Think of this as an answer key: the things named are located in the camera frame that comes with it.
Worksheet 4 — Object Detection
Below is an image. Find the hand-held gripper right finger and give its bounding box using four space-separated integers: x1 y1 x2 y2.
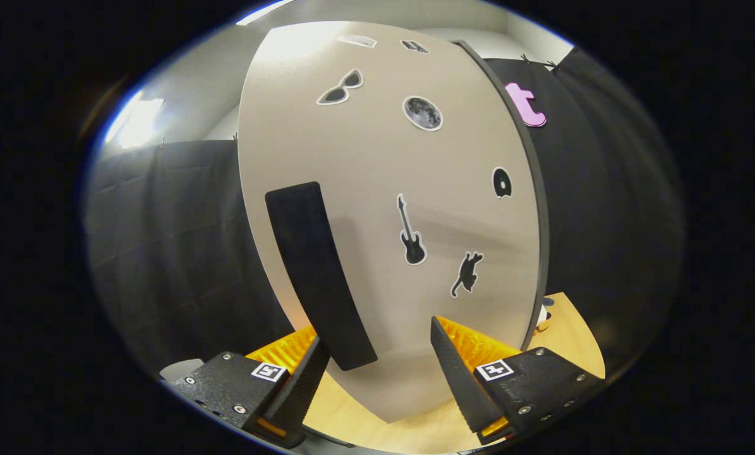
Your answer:
430 315 605 446

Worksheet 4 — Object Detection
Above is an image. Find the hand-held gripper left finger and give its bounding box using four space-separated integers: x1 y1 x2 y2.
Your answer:
170 325 332 449

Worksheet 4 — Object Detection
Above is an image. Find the dark grey shoe cabinet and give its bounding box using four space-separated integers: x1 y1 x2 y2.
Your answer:
453 39 552 351

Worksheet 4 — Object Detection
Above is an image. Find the penguin plush toy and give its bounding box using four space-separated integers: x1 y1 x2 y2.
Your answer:
534 297 555 334

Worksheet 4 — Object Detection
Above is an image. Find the black backdrop cloth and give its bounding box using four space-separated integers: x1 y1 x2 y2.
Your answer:
87 47 684 380

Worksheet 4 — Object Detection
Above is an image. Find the white ceiling light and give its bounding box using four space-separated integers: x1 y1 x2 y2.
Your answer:
102 95 166 149
235 0 296 26

